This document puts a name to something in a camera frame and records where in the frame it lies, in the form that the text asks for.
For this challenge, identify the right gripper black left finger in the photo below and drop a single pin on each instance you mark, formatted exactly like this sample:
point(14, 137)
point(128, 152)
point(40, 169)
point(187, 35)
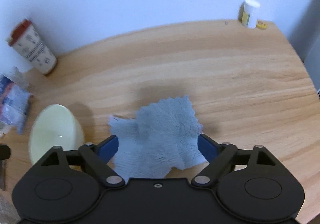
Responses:
point(85, 167)

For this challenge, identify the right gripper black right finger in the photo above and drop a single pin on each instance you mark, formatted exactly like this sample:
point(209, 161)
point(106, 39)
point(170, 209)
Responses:
point(222, 160)

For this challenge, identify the cream ceramic bowl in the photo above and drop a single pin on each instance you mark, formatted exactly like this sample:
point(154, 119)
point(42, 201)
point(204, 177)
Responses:
point(54, 126)

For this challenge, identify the blue white plastic package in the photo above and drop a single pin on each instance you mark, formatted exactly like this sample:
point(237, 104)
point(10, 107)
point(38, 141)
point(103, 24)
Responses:
point(15, 101)

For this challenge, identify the small yellow object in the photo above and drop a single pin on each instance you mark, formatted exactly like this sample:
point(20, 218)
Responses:
point(261, 25)

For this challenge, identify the white patterned cup brown lid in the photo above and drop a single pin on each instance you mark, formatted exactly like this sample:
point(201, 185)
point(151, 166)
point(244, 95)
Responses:
point(26, 41)

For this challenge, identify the white yellow small bottle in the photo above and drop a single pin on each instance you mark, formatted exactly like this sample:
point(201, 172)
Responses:
point(250, 13)

